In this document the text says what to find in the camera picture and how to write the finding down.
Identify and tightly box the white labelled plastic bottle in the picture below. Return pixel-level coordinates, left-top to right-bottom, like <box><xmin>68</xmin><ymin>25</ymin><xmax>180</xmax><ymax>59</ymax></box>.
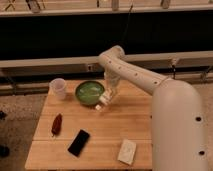
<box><xmin>95</xmin><ymin>91</ymin><xmax>112</xmax><ymax>110</ymax></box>

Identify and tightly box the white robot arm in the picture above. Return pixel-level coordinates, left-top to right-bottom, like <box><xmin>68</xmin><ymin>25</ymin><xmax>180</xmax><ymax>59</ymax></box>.
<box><xmin>98</xmin><ymin>45</ymin><xmax>209</xmax><ymax>171</ymax></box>

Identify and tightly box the translucent plastic cup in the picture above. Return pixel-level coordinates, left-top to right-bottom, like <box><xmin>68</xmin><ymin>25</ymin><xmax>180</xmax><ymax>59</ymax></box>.
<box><xmin>49</xmin><ymin>78</ymin><xmax>66</xmax><ymax>100</ymax></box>

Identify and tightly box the white wall outlet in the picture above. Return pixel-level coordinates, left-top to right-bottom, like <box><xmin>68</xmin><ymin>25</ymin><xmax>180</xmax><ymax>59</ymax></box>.
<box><xmin>88</xmin><ymin>65</ymin><xmax>93</xmax><ymax>72</ymax></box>

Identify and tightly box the black hanging cable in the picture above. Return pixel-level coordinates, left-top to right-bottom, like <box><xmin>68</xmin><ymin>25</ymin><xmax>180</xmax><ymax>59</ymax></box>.
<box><xmin>120</xmin><ymin>3</ymin><xmax>134</xmax><ymax>49</ymax></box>

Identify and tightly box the green ceramic bowl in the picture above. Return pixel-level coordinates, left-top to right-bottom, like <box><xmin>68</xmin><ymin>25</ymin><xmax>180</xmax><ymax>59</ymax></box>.
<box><xmin>75</xmin><ymin>81</ymin><xmax>105</xmax><ymax>106</ymax></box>

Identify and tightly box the wooden folding table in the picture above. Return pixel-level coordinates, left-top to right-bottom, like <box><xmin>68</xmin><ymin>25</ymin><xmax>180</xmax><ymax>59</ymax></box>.
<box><xmin>25</xmin><ymin>80</ymin><xmax>152</xmax><ymax>171</ymax></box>

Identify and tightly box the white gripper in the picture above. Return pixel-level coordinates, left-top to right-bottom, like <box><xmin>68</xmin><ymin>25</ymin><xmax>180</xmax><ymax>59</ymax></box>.
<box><xmin>104</xmin><ymin>70</ymin><xmax>120</xmax><ymax>100</ymax></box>

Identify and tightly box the black smartphone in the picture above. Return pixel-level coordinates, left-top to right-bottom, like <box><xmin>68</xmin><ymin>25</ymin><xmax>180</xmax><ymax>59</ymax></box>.
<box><xmin>68</xmin><ymin>130</ymin><xmax>90</xmax><ymax>157</ymax></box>

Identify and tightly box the red chili pepper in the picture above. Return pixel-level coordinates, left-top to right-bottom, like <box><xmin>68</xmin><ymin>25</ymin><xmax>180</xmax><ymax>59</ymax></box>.
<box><xmin>51</xmin><ymin>114</ymin><xmax>62</xmax><ymax>135</ymax></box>

